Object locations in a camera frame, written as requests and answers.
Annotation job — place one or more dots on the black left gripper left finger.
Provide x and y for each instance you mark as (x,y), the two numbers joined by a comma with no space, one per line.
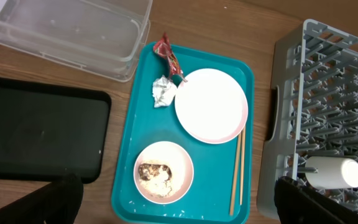
(56,202)

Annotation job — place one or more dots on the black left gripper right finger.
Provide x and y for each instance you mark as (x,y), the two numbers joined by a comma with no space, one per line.
(297,204)

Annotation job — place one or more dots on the white plastic cup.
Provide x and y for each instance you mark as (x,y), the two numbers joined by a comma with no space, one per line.
(332,173)

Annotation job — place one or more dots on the wooden chopstick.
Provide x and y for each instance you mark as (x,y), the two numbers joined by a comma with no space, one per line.
(243,145)
(235,178)

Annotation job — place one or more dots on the white round plate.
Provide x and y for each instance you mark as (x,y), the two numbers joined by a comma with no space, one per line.
(211,106)

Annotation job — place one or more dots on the grey dishwasher rack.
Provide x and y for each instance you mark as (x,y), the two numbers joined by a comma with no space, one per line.
(315,109)

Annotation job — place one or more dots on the black plastic tray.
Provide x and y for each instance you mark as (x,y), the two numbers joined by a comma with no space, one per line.
(48,131)

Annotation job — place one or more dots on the teal serving tray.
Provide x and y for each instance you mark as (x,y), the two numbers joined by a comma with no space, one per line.
(208,199)

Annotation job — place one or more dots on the white bowl with leftovers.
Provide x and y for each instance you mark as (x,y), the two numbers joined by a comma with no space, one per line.
(163,172)

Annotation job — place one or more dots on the crumpled white napkin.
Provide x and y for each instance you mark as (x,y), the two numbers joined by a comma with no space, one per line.
(163,92)

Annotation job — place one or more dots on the clear plastic bin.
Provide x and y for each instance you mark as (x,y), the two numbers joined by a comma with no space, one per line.
(102,37)

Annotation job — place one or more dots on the red snack wrapper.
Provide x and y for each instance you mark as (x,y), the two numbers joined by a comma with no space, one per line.
(163,49)

